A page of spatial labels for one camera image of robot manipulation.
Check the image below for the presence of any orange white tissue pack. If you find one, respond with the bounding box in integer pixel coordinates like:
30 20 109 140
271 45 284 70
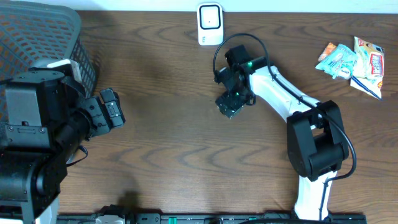
318 42 336 62

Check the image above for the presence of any teal snack packet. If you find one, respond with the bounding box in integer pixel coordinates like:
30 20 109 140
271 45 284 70
315 44 358 79

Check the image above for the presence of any green white tissue pack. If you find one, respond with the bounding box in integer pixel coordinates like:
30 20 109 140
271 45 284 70
338 67 353 80

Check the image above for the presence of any white blue snack bag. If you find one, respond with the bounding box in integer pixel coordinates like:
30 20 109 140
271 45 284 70
350 37 385 100

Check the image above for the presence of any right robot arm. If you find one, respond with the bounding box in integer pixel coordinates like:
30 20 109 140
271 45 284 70
215 45 349 221

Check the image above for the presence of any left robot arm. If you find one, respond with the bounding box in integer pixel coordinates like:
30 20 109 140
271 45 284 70
1 59 125 223

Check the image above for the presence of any white barcode scanner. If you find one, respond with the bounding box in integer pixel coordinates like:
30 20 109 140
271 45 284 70
197 2 224 46

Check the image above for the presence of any grey plastic mesh basket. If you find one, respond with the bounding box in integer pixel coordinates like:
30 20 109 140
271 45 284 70
1 1 98 126

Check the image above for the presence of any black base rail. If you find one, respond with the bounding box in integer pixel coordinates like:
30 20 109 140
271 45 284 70
55 205 367 224

